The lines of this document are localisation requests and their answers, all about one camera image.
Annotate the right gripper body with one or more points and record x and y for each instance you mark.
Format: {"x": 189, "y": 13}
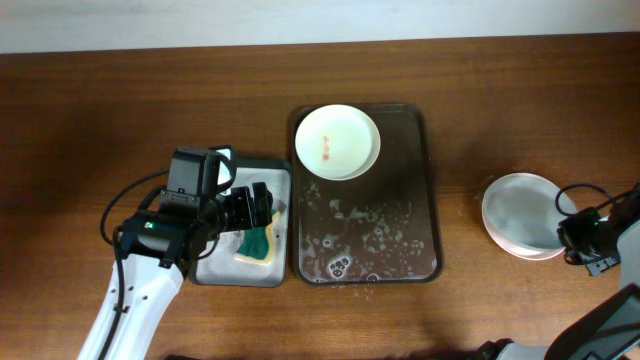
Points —
{"x": 586, "y": 240}

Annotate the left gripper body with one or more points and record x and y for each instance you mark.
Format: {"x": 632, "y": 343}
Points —
{"x": 235, "y": 212}

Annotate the green yellow sponge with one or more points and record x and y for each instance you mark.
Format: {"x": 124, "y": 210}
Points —
{"x": 258, "y": 245}

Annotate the pink white plate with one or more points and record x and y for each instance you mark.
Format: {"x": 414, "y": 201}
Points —
{"x": 515, "y": 250}

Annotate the pale blue plate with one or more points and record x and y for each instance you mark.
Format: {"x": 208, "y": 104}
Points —
{"x": 522, "y": 210}

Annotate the cream white plate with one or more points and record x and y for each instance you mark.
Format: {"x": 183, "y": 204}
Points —
{"x": 337, "y": 142}

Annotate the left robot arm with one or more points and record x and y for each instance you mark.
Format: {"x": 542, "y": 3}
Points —
{"x": 175, "y": 226}

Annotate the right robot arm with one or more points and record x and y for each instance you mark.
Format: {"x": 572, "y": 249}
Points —
{"x": 604, "y": 235}

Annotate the black soapy water tray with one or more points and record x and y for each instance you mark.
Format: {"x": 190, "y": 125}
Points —
{"x": 219, "y": 266}

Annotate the brown serving tray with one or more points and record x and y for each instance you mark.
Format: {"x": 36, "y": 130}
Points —
{"x": 381, "y": 227}

